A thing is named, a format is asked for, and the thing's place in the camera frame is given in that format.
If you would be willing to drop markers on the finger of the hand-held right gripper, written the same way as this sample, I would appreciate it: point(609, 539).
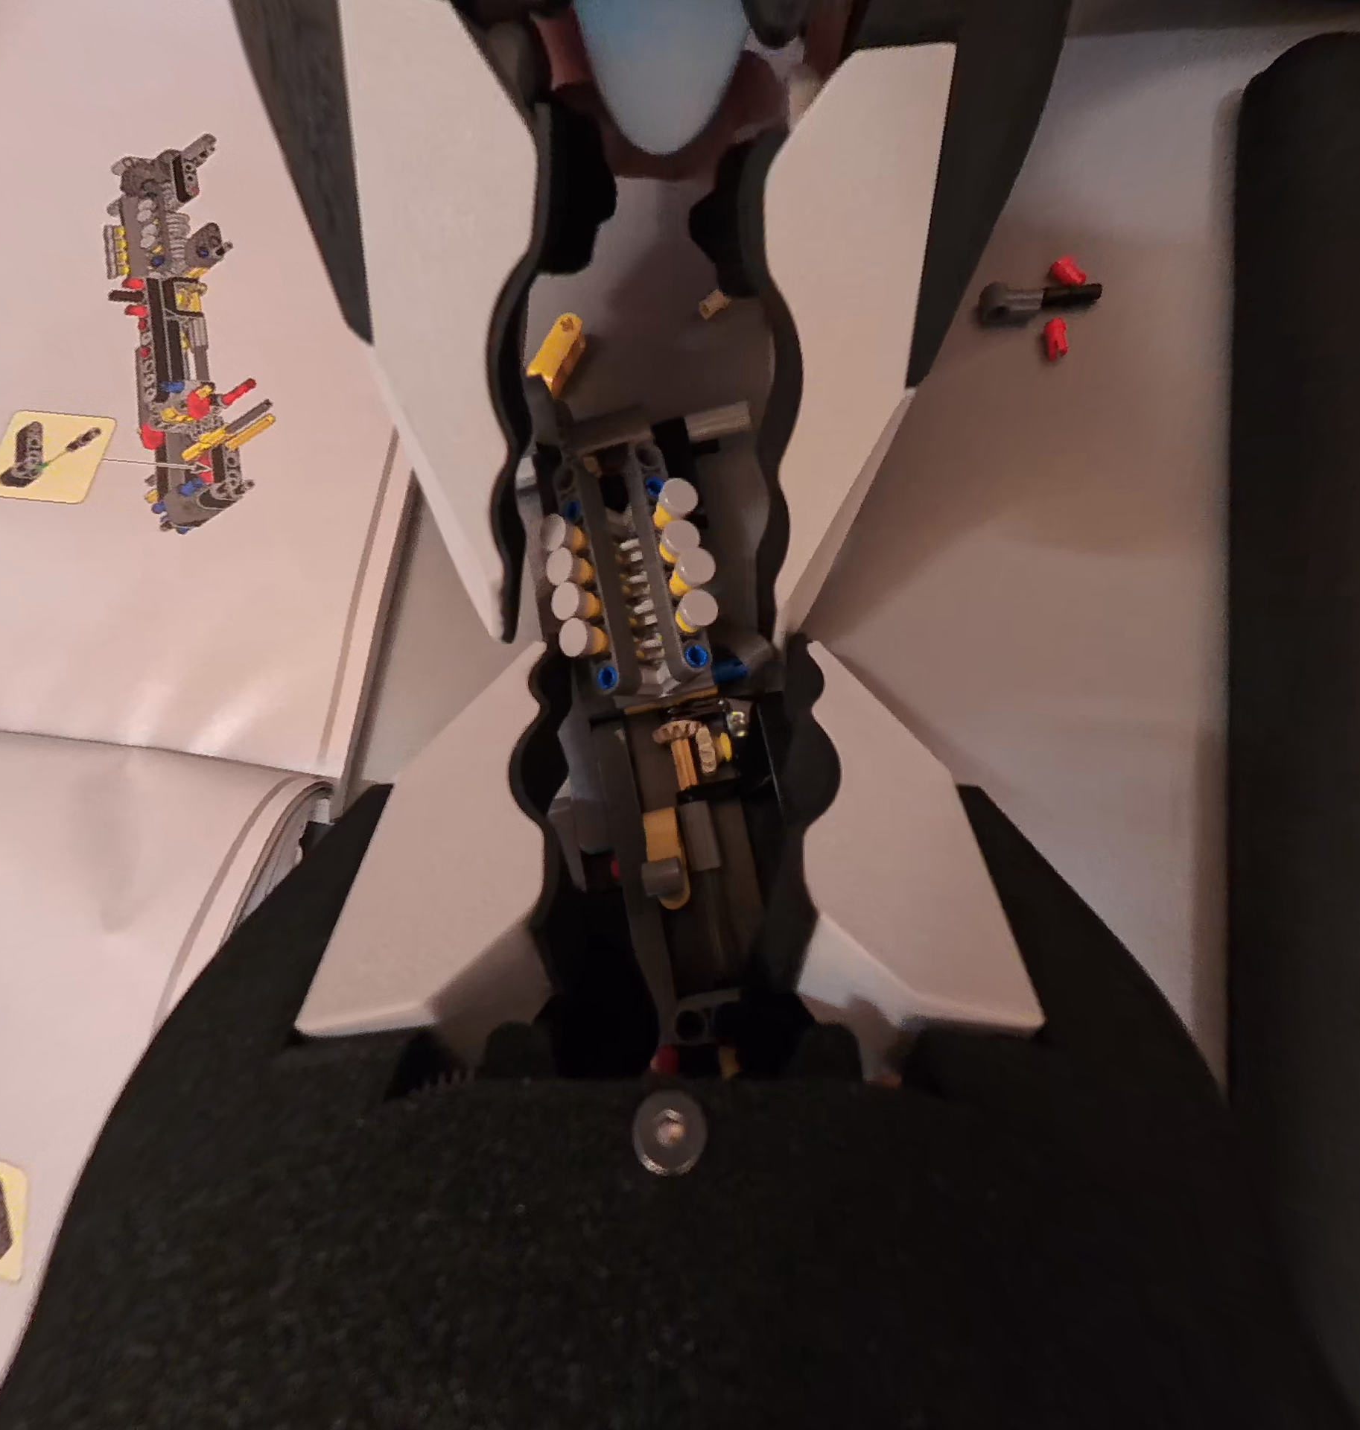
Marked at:
point(434, 280)
point(870, 280)

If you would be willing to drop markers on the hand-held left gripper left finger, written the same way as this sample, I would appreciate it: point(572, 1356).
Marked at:
point(413, 928)

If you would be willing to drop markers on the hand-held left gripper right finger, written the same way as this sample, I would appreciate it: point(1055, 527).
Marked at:
point(916, 895)

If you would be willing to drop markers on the lego car chassis assembly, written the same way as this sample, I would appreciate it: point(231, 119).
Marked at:
point(636, 659)

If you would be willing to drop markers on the white lego instruction booklet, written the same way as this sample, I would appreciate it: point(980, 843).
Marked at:
point(245, 614)

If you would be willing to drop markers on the grey lego connector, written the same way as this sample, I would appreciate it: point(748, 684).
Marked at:
point(1005, 305)

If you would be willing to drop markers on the yellow lego connector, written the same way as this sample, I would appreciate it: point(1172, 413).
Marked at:
point(556, 353)

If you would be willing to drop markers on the red lego pin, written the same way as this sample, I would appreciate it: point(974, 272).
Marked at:
point(1067, 272)
point(1055, 340)

